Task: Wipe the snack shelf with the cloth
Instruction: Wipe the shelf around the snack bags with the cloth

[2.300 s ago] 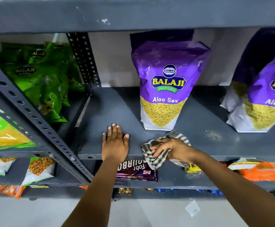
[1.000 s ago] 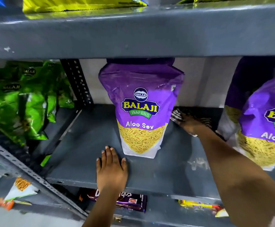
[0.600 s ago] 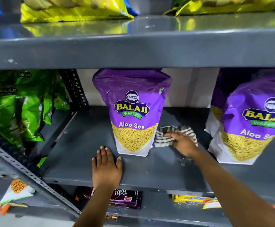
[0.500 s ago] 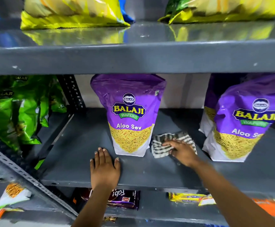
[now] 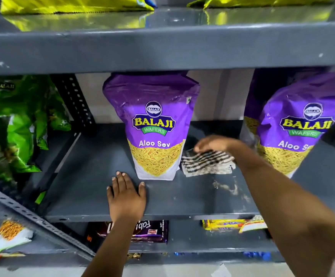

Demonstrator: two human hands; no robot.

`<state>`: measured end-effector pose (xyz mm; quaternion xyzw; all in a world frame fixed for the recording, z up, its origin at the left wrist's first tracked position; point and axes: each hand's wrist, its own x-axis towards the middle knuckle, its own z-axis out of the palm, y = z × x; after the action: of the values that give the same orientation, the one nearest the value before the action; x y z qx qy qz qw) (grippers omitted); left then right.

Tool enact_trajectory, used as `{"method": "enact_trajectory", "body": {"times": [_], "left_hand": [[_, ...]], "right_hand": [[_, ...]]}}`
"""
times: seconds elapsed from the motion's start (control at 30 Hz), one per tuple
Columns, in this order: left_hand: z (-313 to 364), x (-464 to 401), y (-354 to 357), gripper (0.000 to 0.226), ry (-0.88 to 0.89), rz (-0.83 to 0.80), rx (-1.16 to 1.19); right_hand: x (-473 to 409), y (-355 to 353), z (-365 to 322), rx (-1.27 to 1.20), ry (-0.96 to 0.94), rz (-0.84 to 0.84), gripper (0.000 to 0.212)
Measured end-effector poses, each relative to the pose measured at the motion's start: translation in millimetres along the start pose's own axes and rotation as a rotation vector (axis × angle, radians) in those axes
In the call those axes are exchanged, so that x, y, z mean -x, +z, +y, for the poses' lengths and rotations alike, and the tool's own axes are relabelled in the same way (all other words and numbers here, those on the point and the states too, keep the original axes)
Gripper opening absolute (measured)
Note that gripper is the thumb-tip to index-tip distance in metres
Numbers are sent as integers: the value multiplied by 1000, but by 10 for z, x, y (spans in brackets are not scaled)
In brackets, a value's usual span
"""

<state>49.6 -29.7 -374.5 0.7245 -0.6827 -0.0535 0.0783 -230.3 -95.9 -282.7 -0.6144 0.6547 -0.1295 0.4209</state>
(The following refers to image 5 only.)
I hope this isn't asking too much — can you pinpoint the person's left hand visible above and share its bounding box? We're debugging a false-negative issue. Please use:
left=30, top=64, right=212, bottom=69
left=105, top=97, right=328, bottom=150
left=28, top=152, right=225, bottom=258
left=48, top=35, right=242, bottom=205
left=106, top=171, right=147, bottom=224

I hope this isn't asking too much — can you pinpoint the person's right hand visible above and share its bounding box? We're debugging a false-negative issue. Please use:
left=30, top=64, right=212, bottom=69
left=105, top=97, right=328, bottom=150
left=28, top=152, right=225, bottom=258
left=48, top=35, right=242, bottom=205
left=193, top=135, right=239, bottom=159

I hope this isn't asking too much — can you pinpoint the black white striped cloth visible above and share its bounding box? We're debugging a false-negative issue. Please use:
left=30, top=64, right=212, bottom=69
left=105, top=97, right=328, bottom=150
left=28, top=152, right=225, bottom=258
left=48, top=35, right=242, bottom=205
left=181, top=149, right=236, bottom=178

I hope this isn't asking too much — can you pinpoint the person's left forearm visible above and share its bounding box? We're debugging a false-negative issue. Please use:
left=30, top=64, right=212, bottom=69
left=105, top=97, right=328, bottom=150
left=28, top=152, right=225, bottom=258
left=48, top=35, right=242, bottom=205
left=81, top=219, right=145, bottom=277

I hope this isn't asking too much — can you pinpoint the person's right forearm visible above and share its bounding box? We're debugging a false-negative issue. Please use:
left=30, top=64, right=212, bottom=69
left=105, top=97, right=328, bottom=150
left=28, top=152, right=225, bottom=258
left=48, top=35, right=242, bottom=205
left=233, top=143, right=335, bottom=277

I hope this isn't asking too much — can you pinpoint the dark brown biscuit pack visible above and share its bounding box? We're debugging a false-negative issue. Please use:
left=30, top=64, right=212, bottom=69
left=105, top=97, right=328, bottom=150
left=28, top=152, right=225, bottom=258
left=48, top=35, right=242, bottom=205
left=97, top=220, right=169, bottom=243

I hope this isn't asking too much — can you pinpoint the purple snack packet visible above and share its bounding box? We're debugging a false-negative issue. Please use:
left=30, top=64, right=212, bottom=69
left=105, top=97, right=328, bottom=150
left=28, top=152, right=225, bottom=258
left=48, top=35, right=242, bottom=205
left=102, top=71, right=201, bottom=181
left=255, top=73, right=335, bottom=178
left=240, top=68, right=329, bottom=147

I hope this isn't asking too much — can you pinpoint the yellow snack packet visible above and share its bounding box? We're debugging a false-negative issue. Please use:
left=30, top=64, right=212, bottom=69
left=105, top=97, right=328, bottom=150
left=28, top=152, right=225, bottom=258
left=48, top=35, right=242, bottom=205
left=202, top=219, right=247, bottom=231

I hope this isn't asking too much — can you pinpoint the small white yellow packet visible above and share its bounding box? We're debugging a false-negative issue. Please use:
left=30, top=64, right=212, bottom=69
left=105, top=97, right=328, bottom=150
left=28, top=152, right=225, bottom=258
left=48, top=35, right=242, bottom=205
left=239, top=215, right=268, bottom=234

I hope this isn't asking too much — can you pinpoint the green snack packet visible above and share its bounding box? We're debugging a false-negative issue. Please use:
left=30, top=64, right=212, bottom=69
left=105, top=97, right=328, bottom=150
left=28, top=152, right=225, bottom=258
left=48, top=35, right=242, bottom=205
left=42, top=76, right=72, bottom=132
left=0, top=75, right=49, bottom=182

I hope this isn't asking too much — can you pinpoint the grey metal shelf rack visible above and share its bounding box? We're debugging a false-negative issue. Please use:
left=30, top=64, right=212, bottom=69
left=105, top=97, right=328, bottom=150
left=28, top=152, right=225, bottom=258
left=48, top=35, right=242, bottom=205
left=0, top=0, right=335, bottom=269

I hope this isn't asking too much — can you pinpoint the white orange snack packet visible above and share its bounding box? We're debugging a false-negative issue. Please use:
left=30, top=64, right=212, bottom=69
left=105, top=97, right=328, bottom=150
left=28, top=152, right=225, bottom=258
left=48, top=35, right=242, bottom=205
left=0, top=219, right=34, bottom=270

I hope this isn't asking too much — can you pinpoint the blue packet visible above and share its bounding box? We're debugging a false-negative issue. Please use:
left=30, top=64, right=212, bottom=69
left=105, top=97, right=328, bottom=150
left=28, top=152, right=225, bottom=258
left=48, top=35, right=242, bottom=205
left=242, top=251, right=272, bottom=262

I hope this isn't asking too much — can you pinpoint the yellow-green snack packet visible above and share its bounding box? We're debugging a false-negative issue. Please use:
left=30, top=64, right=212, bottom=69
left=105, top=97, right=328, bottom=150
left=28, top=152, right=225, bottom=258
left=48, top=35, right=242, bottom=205
left=0, top=0, right=155, bottom=15
left=186, top=0, right=335, bottom=10

